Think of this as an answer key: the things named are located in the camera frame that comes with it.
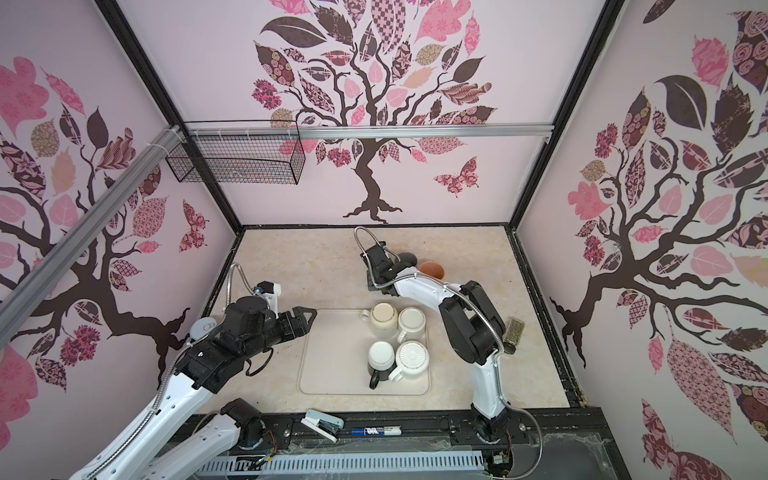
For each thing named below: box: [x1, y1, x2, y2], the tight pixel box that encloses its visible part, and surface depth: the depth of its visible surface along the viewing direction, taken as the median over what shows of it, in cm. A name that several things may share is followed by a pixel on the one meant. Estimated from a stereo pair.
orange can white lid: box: [190, 316, 217, 340], surface depth 88 cm
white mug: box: [397, 306, 426, 344], surface depth 87 cm
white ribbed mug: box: [389, 340, 429, 382], surface depth 79 cm
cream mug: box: [360, 302, 398, 339], surface depth 87 cm
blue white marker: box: [351, 426, 403, 436], surface depth 74 cm
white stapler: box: [301, 409, 345, 443], surface depth 75 cm
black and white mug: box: [367, 341, 397, 390], surface depth 79 cm
